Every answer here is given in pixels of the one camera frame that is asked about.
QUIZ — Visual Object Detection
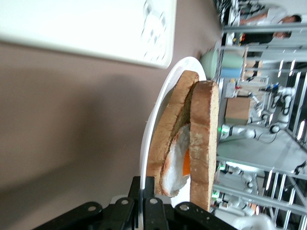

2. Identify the brown bread slice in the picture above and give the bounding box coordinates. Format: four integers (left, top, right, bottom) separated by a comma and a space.
189, 80, 220, 213
146, 70, 200, 196

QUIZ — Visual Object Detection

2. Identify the round white plate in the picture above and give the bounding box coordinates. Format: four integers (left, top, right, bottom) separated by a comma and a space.
138, 56, 207, 210

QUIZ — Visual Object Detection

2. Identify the fried egg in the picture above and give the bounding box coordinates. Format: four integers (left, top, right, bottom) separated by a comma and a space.
161, 123, 192, 198

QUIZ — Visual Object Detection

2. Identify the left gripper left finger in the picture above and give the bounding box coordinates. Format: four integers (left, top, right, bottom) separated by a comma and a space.
31, 176, 142, 230

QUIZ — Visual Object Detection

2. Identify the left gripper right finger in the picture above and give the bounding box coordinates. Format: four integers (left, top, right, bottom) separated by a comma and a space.
143, 176, 231, 230

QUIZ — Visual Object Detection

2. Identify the cardboard box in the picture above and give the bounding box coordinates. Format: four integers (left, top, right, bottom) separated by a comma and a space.
224, 97, 250, 126

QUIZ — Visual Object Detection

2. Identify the person in white shirt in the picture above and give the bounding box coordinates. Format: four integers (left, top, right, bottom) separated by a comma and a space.
239, 6, 303, 27

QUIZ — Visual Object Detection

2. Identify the cream bear print tray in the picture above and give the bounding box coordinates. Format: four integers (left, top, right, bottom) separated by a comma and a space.
0, 0, 177, 70

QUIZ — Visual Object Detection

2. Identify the pale green bowl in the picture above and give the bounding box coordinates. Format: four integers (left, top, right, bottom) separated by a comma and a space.
200, 48, 220, 80

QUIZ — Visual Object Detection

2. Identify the pale green cup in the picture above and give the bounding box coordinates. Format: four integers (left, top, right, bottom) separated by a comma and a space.
222, 51, 243, 69

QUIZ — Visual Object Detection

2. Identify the light blue cup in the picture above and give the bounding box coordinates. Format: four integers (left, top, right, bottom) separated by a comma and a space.
220, 68, 242, 78

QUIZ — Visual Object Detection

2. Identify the aluminium frame beam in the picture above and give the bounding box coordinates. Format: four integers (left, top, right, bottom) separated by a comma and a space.
223, 23, 307, 35

